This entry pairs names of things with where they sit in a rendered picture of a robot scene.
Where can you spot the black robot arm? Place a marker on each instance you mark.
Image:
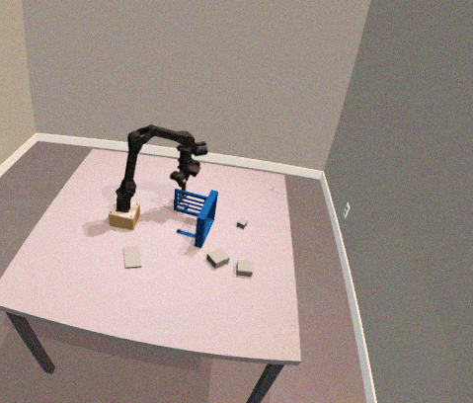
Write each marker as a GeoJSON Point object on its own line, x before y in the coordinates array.
{"type": "Point", "coordinates": [135, 142]}

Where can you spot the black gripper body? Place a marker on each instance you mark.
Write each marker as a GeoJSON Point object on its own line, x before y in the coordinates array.
{"type": "Point", "coordinates": [179, 176]}

